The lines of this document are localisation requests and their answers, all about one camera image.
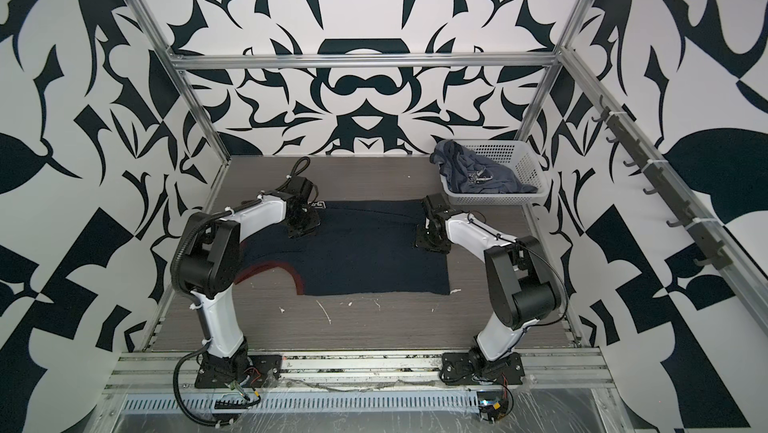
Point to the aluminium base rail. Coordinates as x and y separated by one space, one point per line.
418 369

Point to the navy tank top red trim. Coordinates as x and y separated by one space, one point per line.
359 247

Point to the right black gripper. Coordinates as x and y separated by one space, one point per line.
420 241

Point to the blue-grey tank top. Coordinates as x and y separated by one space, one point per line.
466 172

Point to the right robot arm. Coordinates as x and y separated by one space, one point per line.
524 290

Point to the white plastic laundry basket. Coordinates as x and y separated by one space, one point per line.
516 155

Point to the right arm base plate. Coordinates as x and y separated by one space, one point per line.
471 368

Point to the white slotted cable duct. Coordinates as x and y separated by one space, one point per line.
461 401

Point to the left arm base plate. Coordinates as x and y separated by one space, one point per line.
254 372

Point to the small green circuit board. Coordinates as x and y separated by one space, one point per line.
493 406

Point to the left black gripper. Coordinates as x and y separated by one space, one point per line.
295 232

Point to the aluminium frame crossbar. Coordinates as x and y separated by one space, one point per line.
373 60

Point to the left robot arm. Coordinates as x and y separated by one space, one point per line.
207 260

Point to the wall hook rail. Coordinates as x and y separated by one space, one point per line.
665 183

